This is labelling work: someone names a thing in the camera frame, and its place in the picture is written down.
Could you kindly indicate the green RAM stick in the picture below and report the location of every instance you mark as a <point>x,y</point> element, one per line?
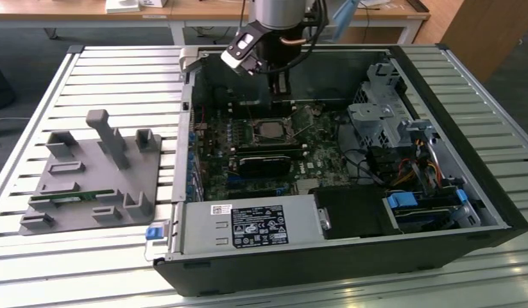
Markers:
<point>92,194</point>

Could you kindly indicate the grey parts rack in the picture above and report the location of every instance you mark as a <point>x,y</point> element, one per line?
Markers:
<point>88,199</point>

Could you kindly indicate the blue case latch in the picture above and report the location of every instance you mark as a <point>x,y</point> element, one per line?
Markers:
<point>156,232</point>

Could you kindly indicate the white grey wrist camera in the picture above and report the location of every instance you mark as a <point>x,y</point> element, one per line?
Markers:
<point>241,48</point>

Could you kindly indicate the white box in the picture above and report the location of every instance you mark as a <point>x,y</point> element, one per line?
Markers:
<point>121,7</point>

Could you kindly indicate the blue disk carrier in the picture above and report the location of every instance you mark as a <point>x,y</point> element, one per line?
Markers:
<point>401,200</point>

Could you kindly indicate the wooden cabinet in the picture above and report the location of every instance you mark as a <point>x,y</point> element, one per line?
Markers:
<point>489,35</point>

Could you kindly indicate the black graphics card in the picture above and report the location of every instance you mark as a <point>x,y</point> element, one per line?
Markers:
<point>263,165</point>

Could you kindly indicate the CPU socket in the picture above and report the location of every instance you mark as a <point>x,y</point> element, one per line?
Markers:
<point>252,139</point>

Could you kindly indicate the green motherboard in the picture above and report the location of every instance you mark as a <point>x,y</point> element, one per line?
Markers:
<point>323,160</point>

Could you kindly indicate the wooden desk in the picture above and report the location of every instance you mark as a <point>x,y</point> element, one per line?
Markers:
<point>75,14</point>

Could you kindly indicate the black open PC case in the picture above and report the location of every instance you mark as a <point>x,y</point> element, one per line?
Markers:
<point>289,269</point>

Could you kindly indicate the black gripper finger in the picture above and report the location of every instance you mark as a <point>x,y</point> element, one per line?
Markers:
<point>280,84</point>

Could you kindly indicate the silver metal drive cage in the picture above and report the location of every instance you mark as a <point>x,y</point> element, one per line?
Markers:
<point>375,125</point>

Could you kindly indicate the small silver heat sink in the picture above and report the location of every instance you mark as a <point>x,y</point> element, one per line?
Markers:
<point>307,186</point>

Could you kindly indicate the silver power supply unit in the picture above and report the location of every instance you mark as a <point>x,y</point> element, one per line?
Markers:
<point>195,221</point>

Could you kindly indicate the small blue clip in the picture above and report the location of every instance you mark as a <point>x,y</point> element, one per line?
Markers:
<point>461,196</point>

